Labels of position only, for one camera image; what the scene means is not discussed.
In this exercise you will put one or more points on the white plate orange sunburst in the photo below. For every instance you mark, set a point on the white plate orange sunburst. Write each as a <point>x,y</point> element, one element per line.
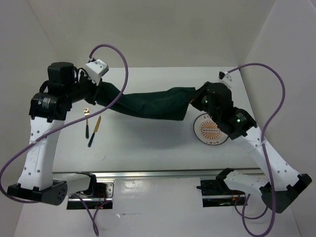
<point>207,131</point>

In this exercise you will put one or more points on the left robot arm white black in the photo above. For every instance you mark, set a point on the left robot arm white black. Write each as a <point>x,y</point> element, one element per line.
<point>66,85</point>

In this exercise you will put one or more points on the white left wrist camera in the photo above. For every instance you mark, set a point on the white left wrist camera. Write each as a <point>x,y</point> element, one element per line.
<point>96,70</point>

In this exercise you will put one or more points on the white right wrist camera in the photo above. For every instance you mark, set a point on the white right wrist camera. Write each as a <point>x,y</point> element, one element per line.
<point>225,79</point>

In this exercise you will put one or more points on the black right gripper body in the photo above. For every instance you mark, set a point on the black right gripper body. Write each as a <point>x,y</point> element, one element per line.
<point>200,100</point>

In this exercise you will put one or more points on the dark green cloth placemat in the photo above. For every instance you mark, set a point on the dark green cloth placemat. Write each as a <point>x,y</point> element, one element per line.
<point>171,104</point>

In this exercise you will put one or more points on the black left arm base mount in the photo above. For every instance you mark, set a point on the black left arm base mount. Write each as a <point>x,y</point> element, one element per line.
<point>101,197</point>

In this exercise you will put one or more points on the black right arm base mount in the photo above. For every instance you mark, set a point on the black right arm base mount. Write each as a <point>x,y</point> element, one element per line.
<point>215,196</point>

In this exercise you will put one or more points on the aluminium front table rail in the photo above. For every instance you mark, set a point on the aluminium front table rail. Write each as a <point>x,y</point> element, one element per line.
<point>201,173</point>

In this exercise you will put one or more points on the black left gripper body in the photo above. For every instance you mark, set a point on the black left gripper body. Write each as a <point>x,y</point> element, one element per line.
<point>85,88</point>

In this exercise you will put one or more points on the gold knife green handle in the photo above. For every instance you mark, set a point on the gold knife green handle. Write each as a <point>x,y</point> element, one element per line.
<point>94,132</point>

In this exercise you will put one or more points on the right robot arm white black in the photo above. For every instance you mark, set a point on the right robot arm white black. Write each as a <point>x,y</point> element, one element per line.
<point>281,184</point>

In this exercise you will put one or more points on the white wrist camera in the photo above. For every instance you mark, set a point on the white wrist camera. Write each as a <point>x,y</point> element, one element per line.
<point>225,79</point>
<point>96,70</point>

